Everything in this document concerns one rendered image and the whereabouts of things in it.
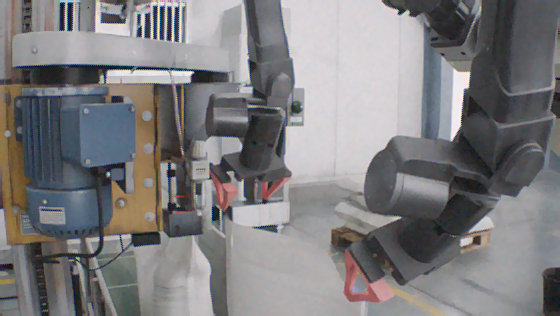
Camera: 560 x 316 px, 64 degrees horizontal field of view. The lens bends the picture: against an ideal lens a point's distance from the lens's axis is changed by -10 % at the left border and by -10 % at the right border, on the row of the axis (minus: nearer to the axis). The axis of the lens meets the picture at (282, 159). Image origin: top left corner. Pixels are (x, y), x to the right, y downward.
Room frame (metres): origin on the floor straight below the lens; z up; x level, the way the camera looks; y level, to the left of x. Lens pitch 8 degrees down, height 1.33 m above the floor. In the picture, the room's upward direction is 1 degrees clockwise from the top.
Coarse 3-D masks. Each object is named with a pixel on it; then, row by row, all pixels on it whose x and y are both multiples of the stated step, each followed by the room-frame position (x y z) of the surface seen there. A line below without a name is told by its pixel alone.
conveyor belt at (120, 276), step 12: (132, 252) 2.67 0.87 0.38; (108, 264) 2.46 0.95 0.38; (120, 264) 2.46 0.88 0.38; (132, 264) 2.47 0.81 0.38; (108, 276) 2.28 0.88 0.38; (120, 276) 2.29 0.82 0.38; (132, 276) 2.30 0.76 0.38; (108, 288) 2.13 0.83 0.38; (120, 288) 2.14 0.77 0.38; (132, 288) 2.15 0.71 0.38; (120, 300) 2.00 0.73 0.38; (132, 300) 2.01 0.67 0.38; (120, 312) 1.88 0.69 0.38; (132, 312) 1.89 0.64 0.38
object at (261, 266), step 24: (240, 240) 0.98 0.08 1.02; (264, 240) 0.94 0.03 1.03; (288, 240) 0.90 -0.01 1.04; (240, 264) 0.78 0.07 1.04; (264, 264) 0.94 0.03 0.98; (288, 264) 0.90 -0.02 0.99; (312, 264) 0.85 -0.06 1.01; (240, 288) 0.78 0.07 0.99; (264, 288) 0.73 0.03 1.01; (288, 288) 0.70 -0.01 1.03; (312, 288) 0.68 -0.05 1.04; (336, 288) 0.72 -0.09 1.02; (240, 312) 0.78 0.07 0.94; (264, 312) 0.73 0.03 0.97; (288, 312) 0.70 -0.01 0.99; (312, 312) 0.67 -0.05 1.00; (336, 312) 0.65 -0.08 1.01; (360, 312) 0.61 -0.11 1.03
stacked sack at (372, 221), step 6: (366, 216) 3.72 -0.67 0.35; (372, 216) 3.68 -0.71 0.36; (378, 216) 3.63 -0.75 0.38; (384, 216) 3.60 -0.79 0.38; (390, 216) 3.60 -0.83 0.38; (396, 216) 3.60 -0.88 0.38; (366, 222) 3.68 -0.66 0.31; (372, 222) 3.64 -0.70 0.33; (378, 222) 3.58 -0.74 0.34; (384, 222) 3.53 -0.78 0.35; (372, 228) 3.63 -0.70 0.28
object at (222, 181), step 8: (216, 168) 0.85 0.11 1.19; (224, 168) 0.85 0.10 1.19; (216, 176) 0.83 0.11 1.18; (224, 176) 0.83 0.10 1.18; (216, 184) 0.86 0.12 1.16; (224, 184) 0.82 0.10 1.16; (232, 184) 0.83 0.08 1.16; (224, 192) 0.82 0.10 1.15; (232, 192) 0.81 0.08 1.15; (224, 200) 0.85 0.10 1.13; (224, 208) 0.86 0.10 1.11
